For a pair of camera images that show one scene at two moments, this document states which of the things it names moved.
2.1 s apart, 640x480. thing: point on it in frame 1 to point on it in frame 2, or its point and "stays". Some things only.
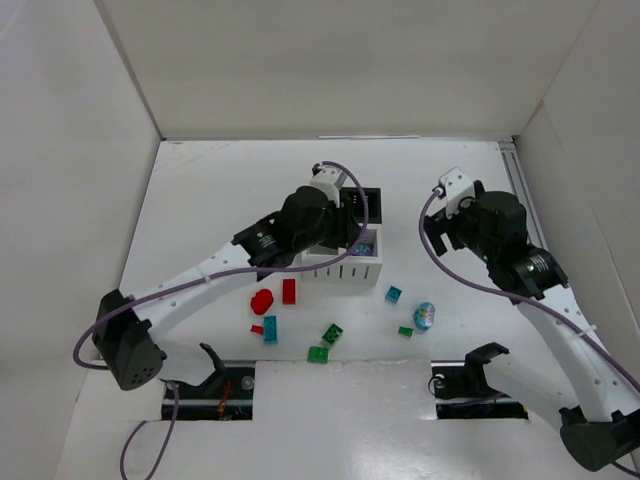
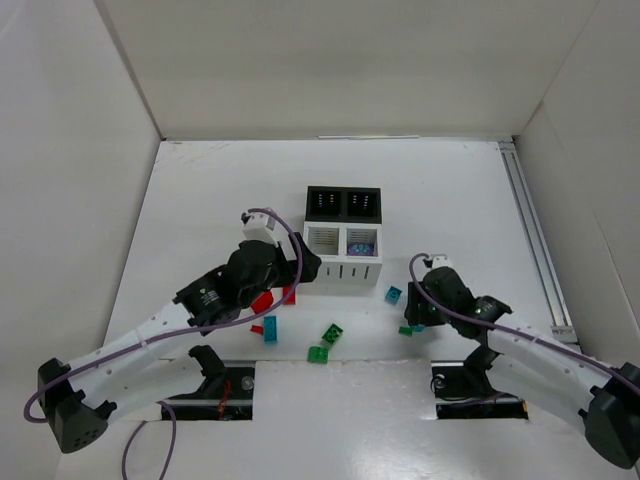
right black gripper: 445,226 to 417,308
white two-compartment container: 362,267 stays
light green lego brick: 318,354 stays
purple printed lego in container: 363,250 stays
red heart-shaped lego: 262,301 stays
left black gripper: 347,220 to 291,261
